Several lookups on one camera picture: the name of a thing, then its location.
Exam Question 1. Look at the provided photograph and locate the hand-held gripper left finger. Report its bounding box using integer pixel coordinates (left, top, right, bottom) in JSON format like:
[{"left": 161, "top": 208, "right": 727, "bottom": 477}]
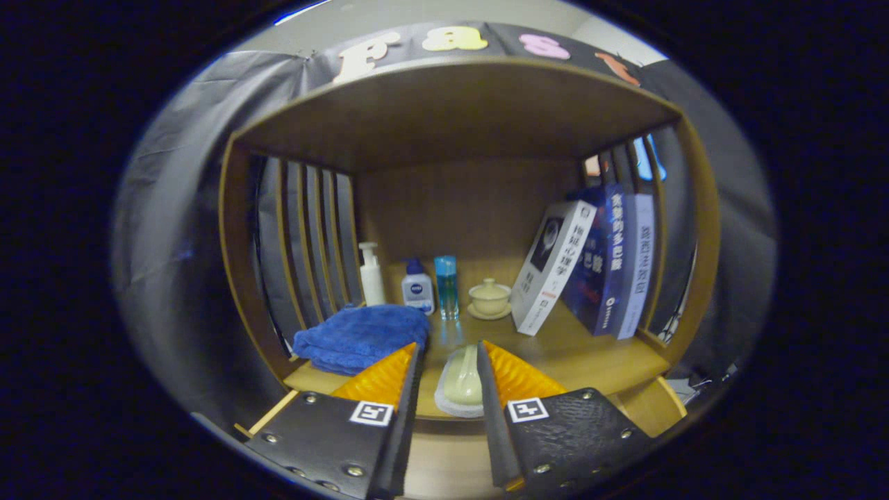
[{"left": 242, "top": 342, "right": 426, "bottom": 500}]

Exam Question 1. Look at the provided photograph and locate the white pump bottle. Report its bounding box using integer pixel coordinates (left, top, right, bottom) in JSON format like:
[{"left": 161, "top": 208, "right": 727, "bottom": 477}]
[{"left": 358, "top": 242, "right": 386, "bottom": 307}]

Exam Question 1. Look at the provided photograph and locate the blue folded towel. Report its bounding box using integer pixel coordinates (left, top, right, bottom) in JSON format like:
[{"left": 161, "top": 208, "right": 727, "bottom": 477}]
[{"left": 292, "top": 304, "right": 431, "bottom": 376}]

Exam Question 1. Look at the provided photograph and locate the white book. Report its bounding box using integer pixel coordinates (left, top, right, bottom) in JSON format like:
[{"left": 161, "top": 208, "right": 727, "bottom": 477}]
[{"left": 510, "top": 200, "right": 598, "bottom": 337}]

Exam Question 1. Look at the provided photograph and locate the cream lidded teacup with saucer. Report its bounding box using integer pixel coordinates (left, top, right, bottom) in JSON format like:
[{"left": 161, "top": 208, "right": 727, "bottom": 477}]
[{"left": 467, "top": 278, "right": 513, "bottom": 321}]

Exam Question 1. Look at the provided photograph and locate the white bottle with blue cap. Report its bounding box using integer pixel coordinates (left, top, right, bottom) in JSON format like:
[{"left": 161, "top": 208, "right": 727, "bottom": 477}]
[{"left": 401, "top": 258, "right": 436, "bottom": 316}]

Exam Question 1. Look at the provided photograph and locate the dark blue book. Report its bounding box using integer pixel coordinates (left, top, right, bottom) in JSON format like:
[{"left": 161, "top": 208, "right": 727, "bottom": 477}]
[{"left": 561, "top": 183, "right": 626, "bottom": 337}]

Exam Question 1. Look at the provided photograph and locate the black tripod stand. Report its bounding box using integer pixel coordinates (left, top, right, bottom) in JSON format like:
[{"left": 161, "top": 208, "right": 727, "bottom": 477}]
[{"left": 653, "top": 247, "right": 697, "bottom": 346}]

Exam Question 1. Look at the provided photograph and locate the black backdrop cloth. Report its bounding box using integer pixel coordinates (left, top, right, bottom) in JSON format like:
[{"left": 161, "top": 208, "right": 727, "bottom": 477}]
[{"left": 111, "top": 21, "right": 777, "bottom": 431}]

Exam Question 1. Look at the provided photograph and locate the wooden countertop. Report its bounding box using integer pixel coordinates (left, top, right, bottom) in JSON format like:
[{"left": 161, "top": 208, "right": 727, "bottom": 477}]
[{"left": 283, "top": 299, "right": 671, "bottom": 421}]

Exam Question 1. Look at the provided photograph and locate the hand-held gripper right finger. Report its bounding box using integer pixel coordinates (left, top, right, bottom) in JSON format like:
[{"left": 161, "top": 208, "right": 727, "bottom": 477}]
[{"left": 475, "top": 340, "right": 655, "bottom": 497}]

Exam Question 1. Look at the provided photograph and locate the wooden cabinet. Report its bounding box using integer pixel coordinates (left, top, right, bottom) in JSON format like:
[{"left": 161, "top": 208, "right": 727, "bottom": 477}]
[{"left": 219, "top": 56, "right": 722, "bottom": 424}]

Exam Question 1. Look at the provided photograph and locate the clear blue bottle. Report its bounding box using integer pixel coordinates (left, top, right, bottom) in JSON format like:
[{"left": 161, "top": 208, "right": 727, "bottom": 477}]
[{"left": 434, "top": 255, "right": 460, "bottom": 321}]

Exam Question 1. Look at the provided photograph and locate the pale lavender book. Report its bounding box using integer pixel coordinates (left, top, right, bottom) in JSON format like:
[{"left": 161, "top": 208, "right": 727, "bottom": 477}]
[{"left": 615, "top": 193, "right": 656, "bottom": 341}]

